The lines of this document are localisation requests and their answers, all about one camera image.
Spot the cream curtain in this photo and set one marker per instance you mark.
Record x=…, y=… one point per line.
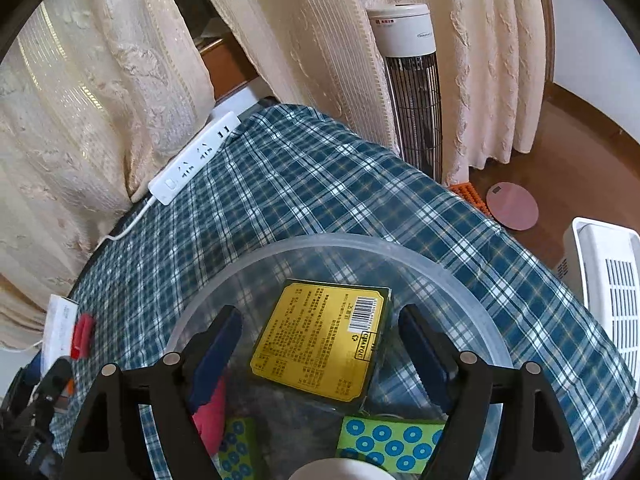
x=96, y=97
x=491, y=58

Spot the green block blue circles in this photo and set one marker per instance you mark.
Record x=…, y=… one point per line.
x=396, y=445

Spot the orange massage mat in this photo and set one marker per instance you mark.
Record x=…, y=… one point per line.
x=468, y=193

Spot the white blue medicine box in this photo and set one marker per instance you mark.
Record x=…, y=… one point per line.
x=58, y=331

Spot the red building brick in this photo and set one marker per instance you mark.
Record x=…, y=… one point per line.
x=82, y=337

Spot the blue plaid cloth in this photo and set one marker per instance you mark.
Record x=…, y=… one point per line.
x=290, y=171

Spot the white tower heater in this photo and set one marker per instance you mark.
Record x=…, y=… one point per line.
x=405, y=37

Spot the pink round scale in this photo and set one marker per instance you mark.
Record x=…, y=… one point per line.
x=512, y=206

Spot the yellow green tin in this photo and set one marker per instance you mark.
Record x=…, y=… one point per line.
x=324, y=340

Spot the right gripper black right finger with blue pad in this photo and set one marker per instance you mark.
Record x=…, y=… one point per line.
x=533, y=439

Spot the clear plastic bowl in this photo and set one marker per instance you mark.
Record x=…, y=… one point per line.
x=295, y=428

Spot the pink round compact case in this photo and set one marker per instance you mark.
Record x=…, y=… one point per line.
x=340, y=469

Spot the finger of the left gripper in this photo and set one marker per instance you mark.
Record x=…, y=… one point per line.
x=43, y=393

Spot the white power strip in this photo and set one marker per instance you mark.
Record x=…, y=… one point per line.
x=170, y=181

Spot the right cream curtain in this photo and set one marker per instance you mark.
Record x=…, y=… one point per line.
x=491, y=58

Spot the white plastic basket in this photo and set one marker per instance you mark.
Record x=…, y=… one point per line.
x=600, y=265

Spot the left cream curtain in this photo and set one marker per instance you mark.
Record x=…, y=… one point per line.
x=96, y=97

